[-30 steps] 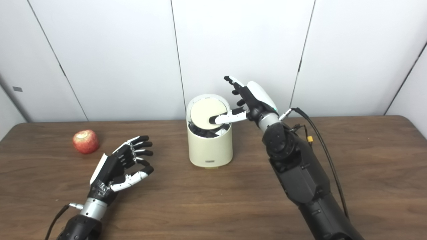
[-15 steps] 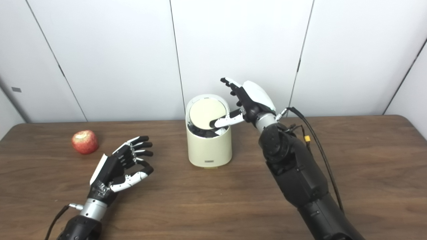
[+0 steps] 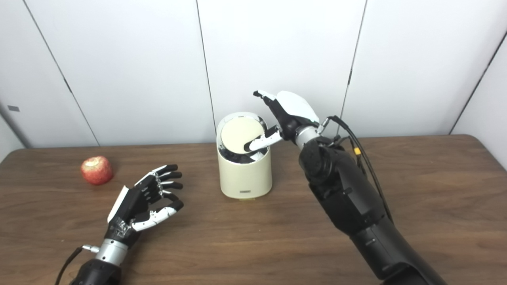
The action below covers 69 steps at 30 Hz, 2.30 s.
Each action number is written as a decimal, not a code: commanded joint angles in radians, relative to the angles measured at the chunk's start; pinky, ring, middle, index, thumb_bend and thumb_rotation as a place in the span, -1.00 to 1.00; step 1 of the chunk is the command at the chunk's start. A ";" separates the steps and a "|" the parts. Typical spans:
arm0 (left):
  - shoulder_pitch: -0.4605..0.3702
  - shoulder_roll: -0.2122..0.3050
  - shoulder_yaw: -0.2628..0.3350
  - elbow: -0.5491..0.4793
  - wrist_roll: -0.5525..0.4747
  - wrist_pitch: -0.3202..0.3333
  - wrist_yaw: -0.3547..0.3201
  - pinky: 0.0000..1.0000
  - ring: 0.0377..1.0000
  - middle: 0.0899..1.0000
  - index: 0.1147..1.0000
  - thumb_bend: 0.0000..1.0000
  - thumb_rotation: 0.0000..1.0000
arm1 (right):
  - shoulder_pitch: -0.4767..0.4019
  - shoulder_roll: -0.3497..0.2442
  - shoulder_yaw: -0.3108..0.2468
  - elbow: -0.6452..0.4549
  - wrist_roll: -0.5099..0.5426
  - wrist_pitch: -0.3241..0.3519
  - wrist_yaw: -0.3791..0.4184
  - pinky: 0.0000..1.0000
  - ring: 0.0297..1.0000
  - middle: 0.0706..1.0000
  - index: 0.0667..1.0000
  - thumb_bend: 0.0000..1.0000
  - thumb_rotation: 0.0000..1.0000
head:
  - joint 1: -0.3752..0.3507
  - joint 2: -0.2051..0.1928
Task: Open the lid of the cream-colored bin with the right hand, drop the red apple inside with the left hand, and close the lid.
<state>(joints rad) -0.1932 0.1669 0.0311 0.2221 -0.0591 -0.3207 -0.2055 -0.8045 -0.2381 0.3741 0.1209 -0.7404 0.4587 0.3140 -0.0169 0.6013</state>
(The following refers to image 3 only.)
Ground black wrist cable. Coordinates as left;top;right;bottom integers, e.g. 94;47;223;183
54;245;99;285
319;116;393;222

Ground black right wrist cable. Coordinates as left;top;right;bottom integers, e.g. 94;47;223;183
319;116;393;222

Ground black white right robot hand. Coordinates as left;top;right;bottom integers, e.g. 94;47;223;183
244;90;320;152

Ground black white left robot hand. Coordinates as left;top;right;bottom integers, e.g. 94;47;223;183
104;164;185;249

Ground cream-colored bin body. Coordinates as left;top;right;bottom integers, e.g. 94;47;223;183
216;112;273;201

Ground cream round bin lid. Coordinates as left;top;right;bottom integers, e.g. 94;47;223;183
221;117;265;154

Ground red apple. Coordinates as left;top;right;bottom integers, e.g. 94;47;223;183
81;156;114;186

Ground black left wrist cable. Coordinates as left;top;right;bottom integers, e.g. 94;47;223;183
54;245;99;285

